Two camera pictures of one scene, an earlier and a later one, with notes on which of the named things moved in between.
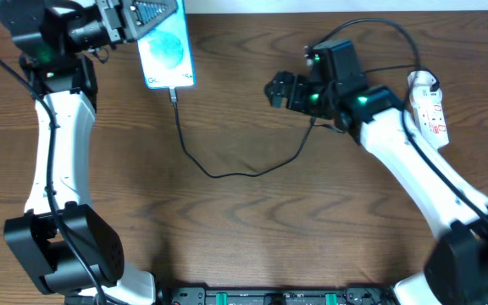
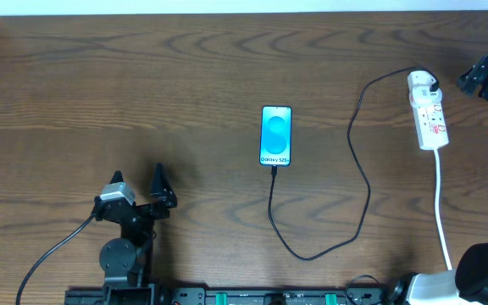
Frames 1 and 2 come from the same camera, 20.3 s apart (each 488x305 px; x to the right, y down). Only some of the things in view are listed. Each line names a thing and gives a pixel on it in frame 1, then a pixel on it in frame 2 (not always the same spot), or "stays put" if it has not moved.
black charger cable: (288, 160) -> (358, 162)
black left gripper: (114, 19) -> (141, 209)
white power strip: (431, 123) stays put
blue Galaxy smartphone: (165, 53) -> (275, 131)
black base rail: (279, 296) stays put
